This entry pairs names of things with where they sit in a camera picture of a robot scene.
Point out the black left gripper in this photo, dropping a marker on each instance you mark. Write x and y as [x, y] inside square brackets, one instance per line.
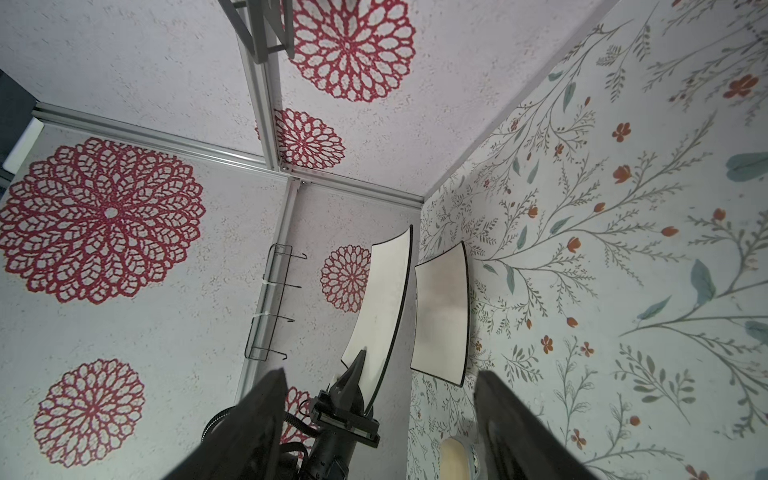
[341, 425]

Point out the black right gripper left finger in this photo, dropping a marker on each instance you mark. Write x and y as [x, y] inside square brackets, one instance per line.
[246, 444]

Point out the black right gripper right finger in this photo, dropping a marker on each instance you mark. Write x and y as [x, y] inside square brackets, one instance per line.
[516, 444]

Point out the white square plate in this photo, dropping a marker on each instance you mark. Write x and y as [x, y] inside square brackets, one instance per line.
[443, 316]
[380, 313]

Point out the beige glasses case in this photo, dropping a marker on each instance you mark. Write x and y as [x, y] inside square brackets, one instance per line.
[456, 460]

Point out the black wire wall basket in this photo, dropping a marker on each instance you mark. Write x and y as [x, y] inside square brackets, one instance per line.
[259, 343]

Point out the grey wall shelf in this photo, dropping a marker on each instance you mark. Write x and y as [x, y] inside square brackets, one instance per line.
[263, 27]

